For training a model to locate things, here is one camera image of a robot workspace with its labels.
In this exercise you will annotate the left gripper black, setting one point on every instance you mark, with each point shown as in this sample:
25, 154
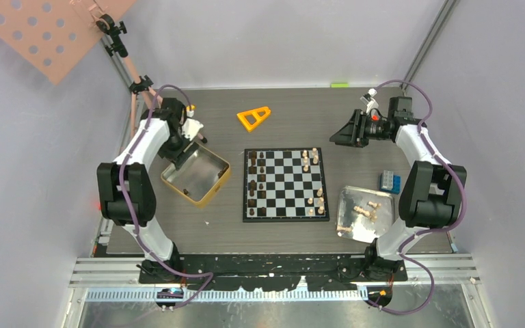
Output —
178, 157

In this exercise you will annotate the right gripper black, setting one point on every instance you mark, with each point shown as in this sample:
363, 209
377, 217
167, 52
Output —
353, 133

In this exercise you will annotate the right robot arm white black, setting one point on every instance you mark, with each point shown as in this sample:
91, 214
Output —
432, 199

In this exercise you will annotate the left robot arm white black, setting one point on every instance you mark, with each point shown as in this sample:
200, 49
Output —
125, 190

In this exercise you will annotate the pink perforated board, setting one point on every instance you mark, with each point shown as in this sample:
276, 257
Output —
54, 35

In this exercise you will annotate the gold-rimmed metal tin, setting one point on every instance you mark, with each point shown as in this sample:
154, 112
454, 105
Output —
203, 175

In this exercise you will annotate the green tape piece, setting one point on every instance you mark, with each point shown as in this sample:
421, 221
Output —
339, 85

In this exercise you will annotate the blue toy brick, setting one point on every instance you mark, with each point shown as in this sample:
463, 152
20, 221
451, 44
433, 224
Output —
389, 182

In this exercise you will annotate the pink tripod stand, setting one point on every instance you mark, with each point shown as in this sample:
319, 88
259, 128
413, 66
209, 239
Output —
137, 85

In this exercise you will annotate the silver tin lid tray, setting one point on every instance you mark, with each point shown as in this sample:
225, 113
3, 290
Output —
370, 213

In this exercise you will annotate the black white chessboard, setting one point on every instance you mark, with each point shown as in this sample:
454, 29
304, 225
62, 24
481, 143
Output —
284, 185

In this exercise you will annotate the light pawn beside tray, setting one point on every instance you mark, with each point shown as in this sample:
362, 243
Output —
341, 230

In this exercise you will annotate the orange plastic triangle frame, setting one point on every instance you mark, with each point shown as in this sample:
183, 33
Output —
253, 118

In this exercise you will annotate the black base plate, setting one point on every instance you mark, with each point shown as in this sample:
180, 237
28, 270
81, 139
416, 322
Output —
269, 272

